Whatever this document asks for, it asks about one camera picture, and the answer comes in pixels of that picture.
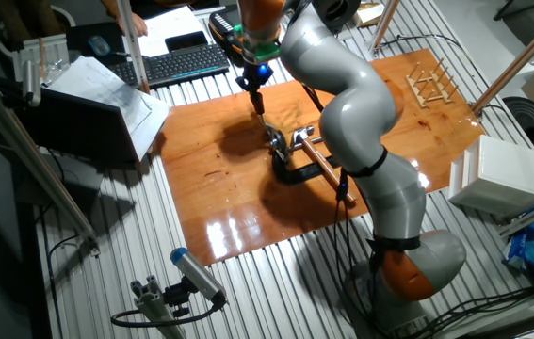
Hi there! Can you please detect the wooden peg rack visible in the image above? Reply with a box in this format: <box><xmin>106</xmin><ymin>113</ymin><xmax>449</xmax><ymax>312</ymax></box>
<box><xmin>405</xmin><ymin>56</ymin><xmax>460</xmax><ymax>109</ymax></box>

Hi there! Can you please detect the white drawer box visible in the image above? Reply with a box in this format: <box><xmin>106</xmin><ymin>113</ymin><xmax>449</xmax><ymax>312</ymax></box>
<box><xmin>447</xmin><ymin>135</ymin><xmax>534</xmax><ymax>218</ymax></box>

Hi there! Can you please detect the round metal lever mechanism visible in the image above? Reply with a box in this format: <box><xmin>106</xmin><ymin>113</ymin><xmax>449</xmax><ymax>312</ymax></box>
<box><xmin>267</xmin><ymin>129</ymin><xmax>292</xmax><ymax>165</ymax></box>

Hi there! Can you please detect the black cast iron C-clamp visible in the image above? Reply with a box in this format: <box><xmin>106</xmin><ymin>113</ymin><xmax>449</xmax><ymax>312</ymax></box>
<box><xmin>271</xmin><ymin>131</ymin><xmax>343</xmax><ymax>186</ymax></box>

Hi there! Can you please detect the long aluminium frame beam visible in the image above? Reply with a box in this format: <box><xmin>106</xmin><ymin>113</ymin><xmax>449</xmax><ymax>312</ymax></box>
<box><xmin>0</xmin><ymin>65</ymin><xmax>101</xmax><ymax>255</ymax></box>

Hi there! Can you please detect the black camera cable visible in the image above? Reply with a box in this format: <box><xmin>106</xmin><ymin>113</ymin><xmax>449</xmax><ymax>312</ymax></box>
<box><xmin>109</xmin><ymin>300</ymin><xmax>225</xmax><ymax>329</ymax></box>

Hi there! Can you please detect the grey computer mouse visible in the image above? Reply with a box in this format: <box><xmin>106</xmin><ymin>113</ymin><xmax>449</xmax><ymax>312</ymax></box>
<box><xmin>87</xmin><ymin>35</ymin><xmax>112</xmax><ymax>57</ymax></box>

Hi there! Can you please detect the small beige cardboard box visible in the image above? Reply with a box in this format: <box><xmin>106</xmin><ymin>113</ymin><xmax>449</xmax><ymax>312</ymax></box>
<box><xmin>353</xmin><ymin>1</ymin><xmax>385</xmax><ymax>28</ymax></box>

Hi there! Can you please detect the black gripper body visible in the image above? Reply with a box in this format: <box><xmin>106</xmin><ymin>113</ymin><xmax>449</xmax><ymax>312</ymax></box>
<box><xmin>235</xmin><ymin>63</ymin><xmax>275</xmax><ymax>94</ymax></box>

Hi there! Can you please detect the black smartphone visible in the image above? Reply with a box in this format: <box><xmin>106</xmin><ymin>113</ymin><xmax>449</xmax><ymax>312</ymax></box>
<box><xmin>165</xmin><ymin>30</ymin><xmax>210</xmax><ymax>54</ymax></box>

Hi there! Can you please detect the green camera mount plate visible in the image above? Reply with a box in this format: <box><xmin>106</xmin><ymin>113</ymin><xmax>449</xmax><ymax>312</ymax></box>
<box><xmin>233</xmin><ymin>25</ymin><xmax>282</xmax><ymax>66</ymax></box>

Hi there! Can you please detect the clear plastic container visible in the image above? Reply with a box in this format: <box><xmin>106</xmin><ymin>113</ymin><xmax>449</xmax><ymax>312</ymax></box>
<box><xmin>20</xmin><ymin>33</ymin><xmax>71</xmax><ymax>86</ymax></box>

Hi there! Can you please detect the brown sleeved forearm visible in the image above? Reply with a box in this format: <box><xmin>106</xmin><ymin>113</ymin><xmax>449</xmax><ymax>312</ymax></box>
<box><xmin>100</xmin><ymin>0</ymin><xmax>129</xmax><ymax>20</ymax></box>

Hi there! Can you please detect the hammer with wooden handle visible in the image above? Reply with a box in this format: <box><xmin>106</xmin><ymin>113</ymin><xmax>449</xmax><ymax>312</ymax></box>
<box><xmin>292</xmin><ymin>125</ymin><xmax>358</xmax><ymax>205</ymax></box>

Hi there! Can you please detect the black round spool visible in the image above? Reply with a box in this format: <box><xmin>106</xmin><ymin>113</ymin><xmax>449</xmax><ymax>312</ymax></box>
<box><xmin>313</xmin><ymin>0</ymin><xmax>362</xmax><ymax>33</ymax></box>

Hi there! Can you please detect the person's hand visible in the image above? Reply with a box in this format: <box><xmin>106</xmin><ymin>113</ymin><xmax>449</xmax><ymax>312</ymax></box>
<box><xmin>118</xmin><ymin>11</ymin><xmax>149</xmax><ymax>38</ymax></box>

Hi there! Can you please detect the aluminium profile camera mount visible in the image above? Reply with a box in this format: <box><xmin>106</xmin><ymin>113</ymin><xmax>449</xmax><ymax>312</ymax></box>
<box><xmin>129</xmin><ymin>275</ymin><xmax>187</xmax><ymax>339</ymax></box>

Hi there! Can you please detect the black laptop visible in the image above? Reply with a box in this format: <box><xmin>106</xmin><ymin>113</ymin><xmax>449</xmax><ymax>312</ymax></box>
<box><xmin>16</xmin><ymin>87</ymin><xmax>154</xmax><ymax>166</ymax></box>

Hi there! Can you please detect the metal lever brown wooden knob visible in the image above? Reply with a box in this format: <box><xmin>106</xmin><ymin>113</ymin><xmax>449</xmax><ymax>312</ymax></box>
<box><xmin>249</xmin><ymin>91</ymin><xmax>278</xmax><ymax>138</ymax></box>

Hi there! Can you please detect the aluminium frame post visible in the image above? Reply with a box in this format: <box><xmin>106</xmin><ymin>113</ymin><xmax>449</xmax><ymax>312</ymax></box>
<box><xmin>367</xmin><ymin>0</ymin><xmax>399</xmax><ymax>53</ymax></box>
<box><xmin>115</xmin><ymin>0</ymin><xmax>153</xmax><ymax>95</ymax></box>
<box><xmin>499</xmin><ymin>192</ymin><xmax>534</xmax><ymax>239</ymax></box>
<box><xmin>471</xmin><ymin>4</ymin><xmax>534</xmax><ymax>117</ymax></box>

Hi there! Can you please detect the white paper sheet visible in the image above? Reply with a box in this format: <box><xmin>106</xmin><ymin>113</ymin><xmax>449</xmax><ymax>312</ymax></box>
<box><xmin>137</xmin><ymin>5</ymin><xmax>214</xmax><ymax>58</ymax></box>

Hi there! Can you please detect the silver camera blue end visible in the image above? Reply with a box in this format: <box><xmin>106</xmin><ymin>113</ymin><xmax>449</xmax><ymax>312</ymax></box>
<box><xmin>170</xmin><ymin>247</ymin><xmax>228</xmax><ymax>307</ymax></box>

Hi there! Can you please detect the black computer keyboard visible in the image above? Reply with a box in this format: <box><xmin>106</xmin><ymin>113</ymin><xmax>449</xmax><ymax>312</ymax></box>
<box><xmin>108</xmin><ymin>42</ymin><xmax>231</xmax><ymax>89</ymax></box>

